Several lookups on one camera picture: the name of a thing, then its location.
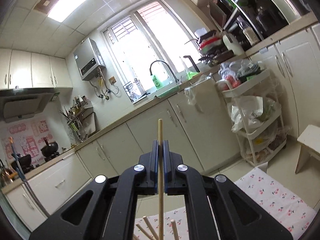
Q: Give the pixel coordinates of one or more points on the white wooden stool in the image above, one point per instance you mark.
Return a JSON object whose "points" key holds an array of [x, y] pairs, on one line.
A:
{"points": [[309, 146]]}

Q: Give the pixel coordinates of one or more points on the black wok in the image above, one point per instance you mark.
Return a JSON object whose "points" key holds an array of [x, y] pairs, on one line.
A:
{"points": [[25, 162], [50, 149]]}

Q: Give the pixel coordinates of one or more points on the chrome kitchen faucet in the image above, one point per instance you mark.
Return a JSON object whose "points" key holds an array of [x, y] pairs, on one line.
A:
{"points": [[163, 71]]}

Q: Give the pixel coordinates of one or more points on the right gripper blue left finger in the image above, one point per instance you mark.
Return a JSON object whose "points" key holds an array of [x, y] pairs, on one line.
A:
{"points": [[153, 165]]}

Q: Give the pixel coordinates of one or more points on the white rolling storage cart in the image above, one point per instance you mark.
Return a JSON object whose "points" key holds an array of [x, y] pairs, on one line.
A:
{"points": [[256, 116]]}

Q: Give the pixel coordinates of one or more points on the blue handled mop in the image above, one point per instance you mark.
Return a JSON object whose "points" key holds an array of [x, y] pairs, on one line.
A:
{"points": [[25, 181]]}

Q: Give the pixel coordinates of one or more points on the green dish soap bottle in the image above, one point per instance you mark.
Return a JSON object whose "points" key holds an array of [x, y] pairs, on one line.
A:
{"points": [[156, 82]]}

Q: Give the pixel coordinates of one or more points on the hanging white trash bin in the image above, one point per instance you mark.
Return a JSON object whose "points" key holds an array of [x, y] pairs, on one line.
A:
{"points": [[203, 95]]}

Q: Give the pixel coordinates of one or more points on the white electric kettle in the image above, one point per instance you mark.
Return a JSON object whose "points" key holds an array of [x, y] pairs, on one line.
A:
{"points": [[232, 44]]}

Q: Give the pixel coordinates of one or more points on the cherry print tablecloth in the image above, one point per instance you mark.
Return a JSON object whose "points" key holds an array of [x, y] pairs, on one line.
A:
{"points": [[282, 204]]}

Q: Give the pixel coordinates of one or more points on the stacked pans and lids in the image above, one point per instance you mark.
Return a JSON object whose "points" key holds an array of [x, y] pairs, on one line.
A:
{"points": [[212, 48]]}

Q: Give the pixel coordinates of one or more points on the range hood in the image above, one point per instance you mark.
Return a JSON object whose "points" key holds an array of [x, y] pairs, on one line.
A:
{"points": [[23, 103]]}

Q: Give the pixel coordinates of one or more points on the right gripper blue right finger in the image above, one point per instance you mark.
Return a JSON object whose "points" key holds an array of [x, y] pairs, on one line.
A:
{"points": [[167, 167]]}

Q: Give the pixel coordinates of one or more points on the metal kettle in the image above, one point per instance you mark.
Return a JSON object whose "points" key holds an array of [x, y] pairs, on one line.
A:
{"points": [[7, 175]]}

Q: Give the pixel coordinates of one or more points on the wooden chopstick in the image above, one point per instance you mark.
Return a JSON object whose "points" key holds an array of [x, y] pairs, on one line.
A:
{"points": [[174, 229], [150, 227], [160, 179]]}

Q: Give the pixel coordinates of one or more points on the white wall water heater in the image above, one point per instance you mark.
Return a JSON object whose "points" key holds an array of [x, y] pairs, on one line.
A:
{"points": [[88, 59]]}

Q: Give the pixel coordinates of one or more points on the wall utensil rack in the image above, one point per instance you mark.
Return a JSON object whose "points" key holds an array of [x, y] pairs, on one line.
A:
{"points": [[80, 118]]}

